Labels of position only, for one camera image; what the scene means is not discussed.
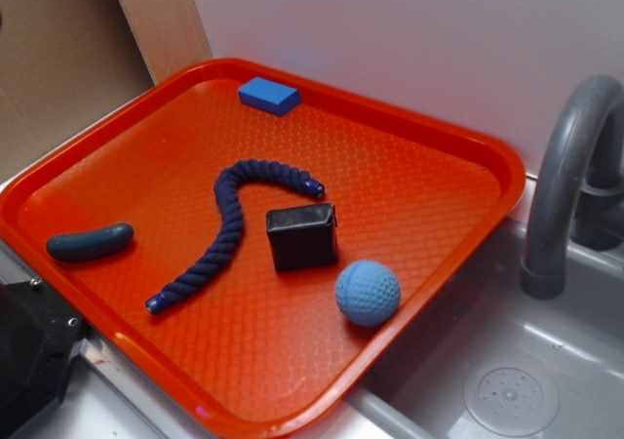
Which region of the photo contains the orange plastic tray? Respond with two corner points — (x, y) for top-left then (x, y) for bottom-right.
(1, 59), (525, 438)

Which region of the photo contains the black box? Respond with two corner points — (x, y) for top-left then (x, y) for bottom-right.
(266, 203), (338, 272)

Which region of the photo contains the grey toy faucet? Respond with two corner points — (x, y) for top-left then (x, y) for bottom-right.
(521, 75), (623, 299)

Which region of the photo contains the grey toy sink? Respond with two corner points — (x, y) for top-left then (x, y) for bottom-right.
(346, 216), (624, 439)

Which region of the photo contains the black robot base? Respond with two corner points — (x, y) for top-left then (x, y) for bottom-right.
(1, 278), (86, 438)

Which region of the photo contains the wooden board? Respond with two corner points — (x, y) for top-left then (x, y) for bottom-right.
(118, 0), (213, 84)

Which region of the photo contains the blue rectangular block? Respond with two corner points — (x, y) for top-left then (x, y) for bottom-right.
(238, 77), (301, 116)

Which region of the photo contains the dark blue rope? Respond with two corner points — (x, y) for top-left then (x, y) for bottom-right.
(144, 158), (327, 318)

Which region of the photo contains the dark teal sausage toy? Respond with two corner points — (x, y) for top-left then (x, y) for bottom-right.
(46, 222), (135, 262)

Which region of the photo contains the blue dimpled ball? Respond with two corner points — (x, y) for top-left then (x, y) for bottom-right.
(334, 259), (401, 328)

